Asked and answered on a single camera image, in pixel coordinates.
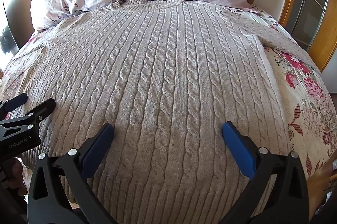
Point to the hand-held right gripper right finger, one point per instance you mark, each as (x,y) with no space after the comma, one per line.
(238,146)

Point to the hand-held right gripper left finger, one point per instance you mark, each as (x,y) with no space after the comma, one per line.
(97,147)

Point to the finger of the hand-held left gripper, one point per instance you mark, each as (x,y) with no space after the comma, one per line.
(15,103)
(39,113)

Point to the person's left hand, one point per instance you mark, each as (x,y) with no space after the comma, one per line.
(17,171)

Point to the dark glossy panel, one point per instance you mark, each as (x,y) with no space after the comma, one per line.
(9,29)

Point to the cream floral quilt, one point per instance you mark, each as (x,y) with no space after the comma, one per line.
(310,121)

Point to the wooden cabinet with glass door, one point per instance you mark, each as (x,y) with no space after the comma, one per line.
(310,2)

